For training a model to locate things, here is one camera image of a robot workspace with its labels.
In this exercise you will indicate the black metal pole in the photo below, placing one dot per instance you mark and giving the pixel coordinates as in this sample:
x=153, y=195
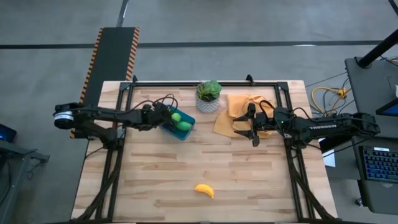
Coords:
x=377, y=49
x=334, y=143

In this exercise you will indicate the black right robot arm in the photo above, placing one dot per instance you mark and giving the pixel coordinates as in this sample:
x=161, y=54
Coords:
x=326, y=127

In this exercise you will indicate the keyboard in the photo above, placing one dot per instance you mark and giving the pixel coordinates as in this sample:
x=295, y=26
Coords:
x=381, y=165

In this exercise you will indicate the tablet with blue screen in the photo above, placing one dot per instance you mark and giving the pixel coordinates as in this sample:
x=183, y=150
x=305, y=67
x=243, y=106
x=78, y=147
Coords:
x=390, y=109

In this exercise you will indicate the white paper sheet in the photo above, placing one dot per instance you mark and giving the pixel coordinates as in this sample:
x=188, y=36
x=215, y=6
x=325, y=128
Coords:
x=330, y=160

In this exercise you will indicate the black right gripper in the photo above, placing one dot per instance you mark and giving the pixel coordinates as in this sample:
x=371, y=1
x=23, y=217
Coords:
x=267, y=124

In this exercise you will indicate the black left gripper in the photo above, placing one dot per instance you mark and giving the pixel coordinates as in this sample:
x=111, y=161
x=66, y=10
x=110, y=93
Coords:
x=154, y=116

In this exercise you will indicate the black aluminium rig frame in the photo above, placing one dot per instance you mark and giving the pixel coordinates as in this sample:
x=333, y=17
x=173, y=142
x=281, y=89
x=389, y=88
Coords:
x=280, y=84

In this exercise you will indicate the black ramp with hazard stripes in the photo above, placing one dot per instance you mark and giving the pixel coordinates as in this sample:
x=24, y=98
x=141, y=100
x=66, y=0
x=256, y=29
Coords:
x=112, y=53

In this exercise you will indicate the yellow cloth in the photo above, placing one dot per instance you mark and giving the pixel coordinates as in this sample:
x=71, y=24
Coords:
x=236, y=102

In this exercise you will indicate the large yellow toy banana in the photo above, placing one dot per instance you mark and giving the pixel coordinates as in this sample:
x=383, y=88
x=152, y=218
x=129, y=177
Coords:
x=205, y=188

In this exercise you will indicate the grey cart top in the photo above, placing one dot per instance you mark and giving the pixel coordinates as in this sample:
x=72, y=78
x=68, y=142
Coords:
x=370, y=93

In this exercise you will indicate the potted succulent in patterned pot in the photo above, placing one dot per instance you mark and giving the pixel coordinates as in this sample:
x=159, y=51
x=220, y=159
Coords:
x=207, y=102

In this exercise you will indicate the black caster wheel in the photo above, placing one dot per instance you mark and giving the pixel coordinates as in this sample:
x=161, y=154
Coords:
x=359, y=202

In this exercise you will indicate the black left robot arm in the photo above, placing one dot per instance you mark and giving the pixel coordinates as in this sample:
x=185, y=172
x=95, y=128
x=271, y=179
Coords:
x=93, y=116

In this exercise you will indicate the long green toy fruit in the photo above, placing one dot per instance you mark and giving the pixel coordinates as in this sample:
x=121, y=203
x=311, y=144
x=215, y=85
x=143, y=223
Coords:
x=184, y=126

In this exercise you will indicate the blue-lit black device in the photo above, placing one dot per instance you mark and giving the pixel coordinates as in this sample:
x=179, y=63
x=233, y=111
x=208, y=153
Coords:
x=6, y=133

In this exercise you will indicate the teal plastic tupperware container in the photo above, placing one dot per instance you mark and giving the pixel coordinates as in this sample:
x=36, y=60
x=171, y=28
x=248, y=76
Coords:
x=183, y=135

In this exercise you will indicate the grey metal stand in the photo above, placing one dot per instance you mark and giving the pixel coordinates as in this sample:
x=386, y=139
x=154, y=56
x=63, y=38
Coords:
x=18, y=152

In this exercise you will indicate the light green toy fruit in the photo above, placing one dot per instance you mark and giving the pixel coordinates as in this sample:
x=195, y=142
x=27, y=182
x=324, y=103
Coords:
x=176, y=117

